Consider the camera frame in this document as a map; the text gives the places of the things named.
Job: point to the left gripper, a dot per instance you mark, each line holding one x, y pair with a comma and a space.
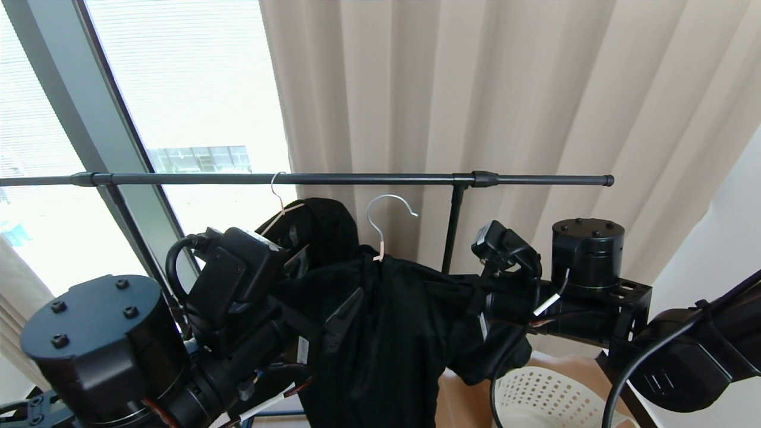
285, 345

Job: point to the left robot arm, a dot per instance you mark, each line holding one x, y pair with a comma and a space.
101, 345

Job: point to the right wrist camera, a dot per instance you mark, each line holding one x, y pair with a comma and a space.
505, 246

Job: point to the black shorts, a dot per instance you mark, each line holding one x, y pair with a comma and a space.
327, 232

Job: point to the pink clothes hanger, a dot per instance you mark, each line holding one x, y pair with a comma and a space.
373, 229
279, 211

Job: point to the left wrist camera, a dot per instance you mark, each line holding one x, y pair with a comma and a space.
238, 273

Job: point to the black clothes rack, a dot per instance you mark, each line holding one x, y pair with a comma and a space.
357, 178

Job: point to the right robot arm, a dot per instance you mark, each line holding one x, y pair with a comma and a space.
588, 255

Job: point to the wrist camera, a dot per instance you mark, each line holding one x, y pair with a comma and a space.
238, 273
505, 246

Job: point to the window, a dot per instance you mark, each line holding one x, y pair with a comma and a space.
196, 89

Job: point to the white laundry basket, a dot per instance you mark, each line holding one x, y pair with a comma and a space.
547, 398

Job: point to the beige curtain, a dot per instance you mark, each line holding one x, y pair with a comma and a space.
24, 309
505, 77

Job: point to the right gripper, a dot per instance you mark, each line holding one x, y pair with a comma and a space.
505, 303

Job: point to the black t-shirt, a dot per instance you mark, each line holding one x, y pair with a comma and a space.
404, 345

